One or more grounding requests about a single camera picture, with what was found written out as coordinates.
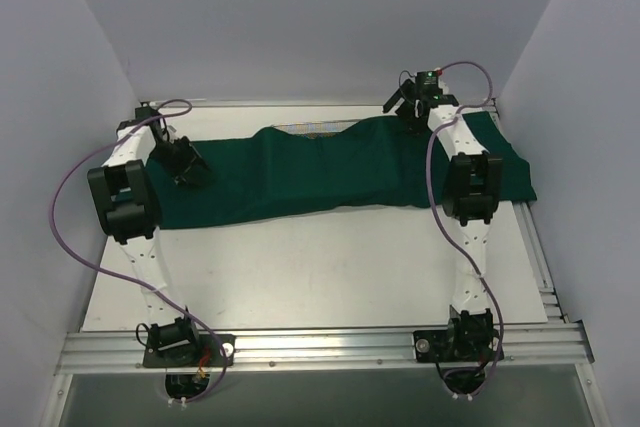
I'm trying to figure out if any dark green surgical cloth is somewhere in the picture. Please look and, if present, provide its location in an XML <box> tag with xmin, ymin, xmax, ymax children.
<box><xmin>147</xmin><ymin>114</ymin><xmax>539</xmax><ymax>231</ymax></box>

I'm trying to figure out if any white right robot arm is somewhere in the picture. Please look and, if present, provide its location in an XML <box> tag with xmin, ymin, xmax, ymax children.
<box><xmin>383</xmin><ymin>69</ymin><xmax>503</xmax><ymax>360</ymax></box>

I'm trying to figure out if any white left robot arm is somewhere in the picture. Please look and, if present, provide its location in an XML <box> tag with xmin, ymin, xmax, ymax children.
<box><xmin>87</xmin><ymin>104</ymin><xmax>212</xmax><ymax>366</ymax></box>

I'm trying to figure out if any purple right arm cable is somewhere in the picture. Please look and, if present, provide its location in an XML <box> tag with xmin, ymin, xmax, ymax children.
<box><xmin>424</xmin><ymin>60</ymin><xmax>504</xmax><ymax>398</ymax></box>

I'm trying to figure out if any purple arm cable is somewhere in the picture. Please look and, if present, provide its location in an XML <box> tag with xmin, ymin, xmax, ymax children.
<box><xmin>424</xmin><ymin>60</ymin><xmax>504</xmax><ymax>398</ymax></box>
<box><xmin>47</xmin><ymin>99</ymin><xmax>235</xmax><ymax>406</ymax></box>

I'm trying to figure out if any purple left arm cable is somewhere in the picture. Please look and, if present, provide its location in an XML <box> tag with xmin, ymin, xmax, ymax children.
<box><xmin>47</xmin><ymin>99</ymin><xmax>235</xmax><ymax>406</ymax></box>

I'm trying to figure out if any steel wire mesh tray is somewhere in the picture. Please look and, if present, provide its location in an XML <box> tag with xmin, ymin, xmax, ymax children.
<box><xmin>273</xmin><ymin>119</ymin><xmax>357</xmax><ymax>139</ymax></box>

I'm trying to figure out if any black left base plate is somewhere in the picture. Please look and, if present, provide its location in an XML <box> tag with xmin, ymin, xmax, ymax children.
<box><xmin>142</xmin><ymin>333</ymin><xmax>236</xmax><ymax>369</ymax></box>

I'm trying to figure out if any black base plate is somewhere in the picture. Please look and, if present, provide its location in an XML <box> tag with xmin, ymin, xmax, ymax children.
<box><xmin>412</xmin><ymin>329</ymin><xmax>504</xmax><ymax>364</ymax></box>
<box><xmin>142</xmin><ymin>333</ymin><xmax>236</xmax><ymax>369</ymax></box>

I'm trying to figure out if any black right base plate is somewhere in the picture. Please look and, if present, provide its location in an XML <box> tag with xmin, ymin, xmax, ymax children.
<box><xmin>412</xmin><ymin>329</ymin><xmax>504</xmax><ymax>364</ymax></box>

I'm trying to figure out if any aluminium front frame rail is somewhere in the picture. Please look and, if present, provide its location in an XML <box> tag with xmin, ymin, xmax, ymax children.
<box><xmin>55</xmin><ymin>322</ymin><xmax>594</xmax><ymax>375</ymax></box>

